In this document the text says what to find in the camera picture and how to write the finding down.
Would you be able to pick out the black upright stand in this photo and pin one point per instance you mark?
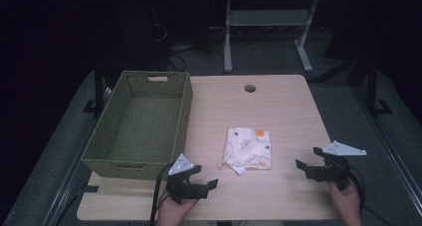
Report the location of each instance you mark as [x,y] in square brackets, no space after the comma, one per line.
[98,86]
[372,86]

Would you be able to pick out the folded white printed cloth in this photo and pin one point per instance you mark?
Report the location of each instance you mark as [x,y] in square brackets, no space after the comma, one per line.
[247,149]

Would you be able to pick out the person's left hand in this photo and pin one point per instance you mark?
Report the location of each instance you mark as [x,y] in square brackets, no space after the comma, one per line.
[172,212]

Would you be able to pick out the white metal desk frame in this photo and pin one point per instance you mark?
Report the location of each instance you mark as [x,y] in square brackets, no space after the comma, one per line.
[265,17]

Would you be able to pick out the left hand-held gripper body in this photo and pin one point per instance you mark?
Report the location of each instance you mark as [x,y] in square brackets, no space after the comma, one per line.
[180,186]

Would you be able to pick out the green woven basket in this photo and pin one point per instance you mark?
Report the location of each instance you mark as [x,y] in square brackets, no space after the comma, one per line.
[146,126]

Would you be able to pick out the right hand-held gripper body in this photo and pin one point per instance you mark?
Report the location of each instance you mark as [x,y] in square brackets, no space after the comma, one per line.
[333,171]

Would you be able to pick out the grey metal rail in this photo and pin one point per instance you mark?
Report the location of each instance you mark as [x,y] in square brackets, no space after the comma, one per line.
[391,153]
[66,182]

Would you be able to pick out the person's right hand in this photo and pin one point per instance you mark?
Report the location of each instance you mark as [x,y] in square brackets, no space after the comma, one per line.
[348,202]

